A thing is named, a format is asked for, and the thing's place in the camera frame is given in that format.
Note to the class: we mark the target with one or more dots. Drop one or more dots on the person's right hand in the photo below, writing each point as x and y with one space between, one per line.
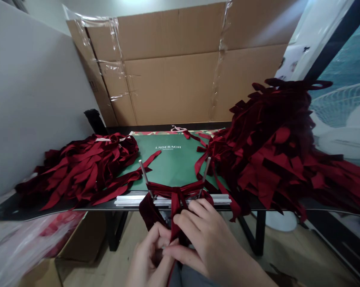
216 248

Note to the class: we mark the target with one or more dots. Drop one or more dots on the person's left hand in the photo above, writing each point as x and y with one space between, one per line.
142 260

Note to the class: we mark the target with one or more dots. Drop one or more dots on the dark red velvet ribbon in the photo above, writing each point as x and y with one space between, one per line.
177 209

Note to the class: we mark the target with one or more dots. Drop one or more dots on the black table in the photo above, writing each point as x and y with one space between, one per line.
114 233

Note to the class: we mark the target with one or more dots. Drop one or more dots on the person's legs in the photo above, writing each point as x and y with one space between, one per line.
192 279

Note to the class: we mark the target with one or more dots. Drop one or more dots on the aluminium bow jig with rods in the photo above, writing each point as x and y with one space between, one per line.
132 201

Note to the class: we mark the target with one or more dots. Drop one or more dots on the open brown cardboard box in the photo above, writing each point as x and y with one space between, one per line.
84 239

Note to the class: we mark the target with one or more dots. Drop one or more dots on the green paper bag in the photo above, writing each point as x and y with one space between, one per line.
171 161

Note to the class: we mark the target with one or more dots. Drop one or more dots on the pile of red ribbon strips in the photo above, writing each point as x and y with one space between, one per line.
84 170

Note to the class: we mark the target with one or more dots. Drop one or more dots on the heap of red velvet bows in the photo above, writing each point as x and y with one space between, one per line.
275 149

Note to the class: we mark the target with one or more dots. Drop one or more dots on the clear plastic bag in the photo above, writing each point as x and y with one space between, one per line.
21 236

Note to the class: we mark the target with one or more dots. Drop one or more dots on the camouflage print paper bag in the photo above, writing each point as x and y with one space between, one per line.
156 132

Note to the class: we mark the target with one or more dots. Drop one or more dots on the black folded umbrella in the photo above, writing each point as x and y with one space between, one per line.
94 121

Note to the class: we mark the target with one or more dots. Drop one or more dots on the white electric fan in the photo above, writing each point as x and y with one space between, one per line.
338 113

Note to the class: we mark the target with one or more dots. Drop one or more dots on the flattened brown cardboard box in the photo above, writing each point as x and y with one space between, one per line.
174 65

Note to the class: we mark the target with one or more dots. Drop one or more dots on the white partition panel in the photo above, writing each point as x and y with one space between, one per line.
33 104

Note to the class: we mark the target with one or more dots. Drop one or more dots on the white printed sheet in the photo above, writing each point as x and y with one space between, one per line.
296 45

